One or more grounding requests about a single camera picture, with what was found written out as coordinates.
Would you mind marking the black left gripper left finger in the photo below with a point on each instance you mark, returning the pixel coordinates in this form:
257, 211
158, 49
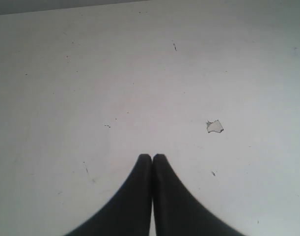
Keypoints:
128, 212

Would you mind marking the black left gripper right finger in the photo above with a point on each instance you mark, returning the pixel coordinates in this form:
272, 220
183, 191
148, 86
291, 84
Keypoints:
176, 211

